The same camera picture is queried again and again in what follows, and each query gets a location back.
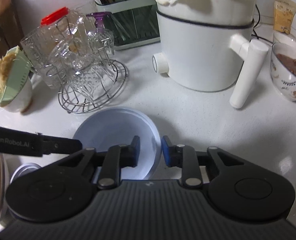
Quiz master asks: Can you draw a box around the pale blue plate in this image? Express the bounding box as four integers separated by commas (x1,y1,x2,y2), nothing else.
73,107,161,180

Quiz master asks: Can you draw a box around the small white lid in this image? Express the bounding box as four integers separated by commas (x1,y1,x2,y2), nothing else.
10,163,41,183

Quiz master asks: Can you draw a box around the white bowl brown rim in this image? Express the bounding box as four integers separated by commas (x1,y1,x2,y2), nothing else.
0,77,33,113

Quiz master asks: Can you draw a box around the green plastic colander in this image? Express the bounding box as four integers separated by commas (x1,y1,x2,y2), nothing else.
0,47,33,103

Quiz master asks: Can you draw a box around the enoki mushroom bunch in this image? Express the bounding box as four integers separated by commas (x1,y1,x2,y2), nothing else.
0,46,20,93

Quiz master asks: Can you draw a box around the patterned glass cup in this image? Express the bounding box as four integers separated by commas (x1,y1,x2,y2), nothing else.
20,27,61,89

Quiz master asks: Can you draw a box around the red lid plastic jar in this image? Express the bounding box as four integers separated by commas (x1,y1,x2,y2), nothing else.
41,5,95,44

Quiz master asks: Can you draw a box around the green utensil drainer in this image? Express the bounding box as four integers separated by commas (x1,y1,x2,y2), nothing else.
95,0,160,50

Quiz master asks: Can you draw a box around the white electric cooking pot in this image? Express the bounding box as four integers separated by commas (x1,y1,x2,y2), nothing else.
152,0,269,109

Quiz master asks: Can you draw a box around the floral bowl with food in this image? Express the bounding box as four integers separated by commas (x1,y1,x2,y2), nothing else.
270,43,296,102

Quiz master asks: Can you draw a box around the white bowl behind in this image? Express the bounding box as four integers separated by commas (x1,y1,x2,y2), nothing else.
273,31,296,49

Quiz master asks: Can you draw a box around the yellow snack packet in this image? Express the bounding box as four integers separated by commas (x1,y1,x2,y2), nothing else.
273,0,296,35

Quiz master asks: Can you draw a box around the wire glass holder rack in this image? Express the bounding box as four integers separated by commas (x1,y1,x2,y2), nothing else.
47,12,128,113

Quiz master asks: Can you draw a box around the black power cable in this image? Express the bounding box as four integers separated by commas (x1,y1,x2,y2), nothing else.
240,0,275,46

